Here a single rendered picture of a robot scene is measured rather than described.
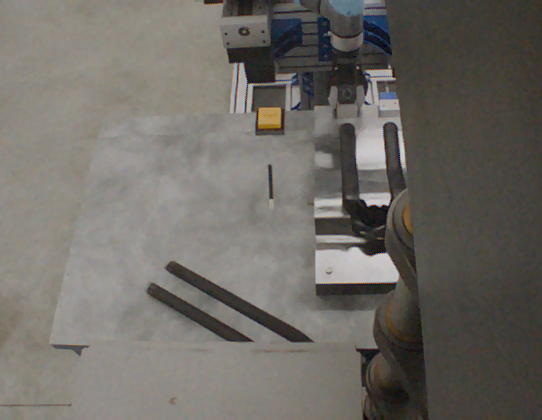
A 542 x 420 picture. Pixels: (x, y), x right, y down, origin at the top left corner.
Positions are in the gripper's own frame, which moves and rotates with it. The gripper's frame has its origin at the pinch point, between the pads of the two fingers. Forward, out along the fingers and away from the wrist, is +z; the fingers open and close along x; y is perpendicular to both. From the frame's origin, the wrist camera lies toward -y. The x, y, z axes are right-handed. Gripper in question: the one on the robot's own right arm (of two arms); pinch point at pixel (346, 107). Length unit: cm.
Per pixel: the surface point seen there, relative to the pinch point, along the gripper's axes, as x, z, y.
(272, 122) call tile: 19.9, 6.7, 1.5
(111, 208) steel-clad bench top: 62, 10, -23
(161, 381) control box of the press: 22, -57, -90
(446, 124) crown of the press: 1, -101, -95
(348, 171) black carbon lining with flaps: 0.3, 2.4, -18.9
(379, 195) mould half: -6.3, -2.9, -29.8
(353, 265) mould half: -0.1, 4.4, -43.6
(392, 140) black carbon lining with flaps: -11.1, 2.3, -9.6
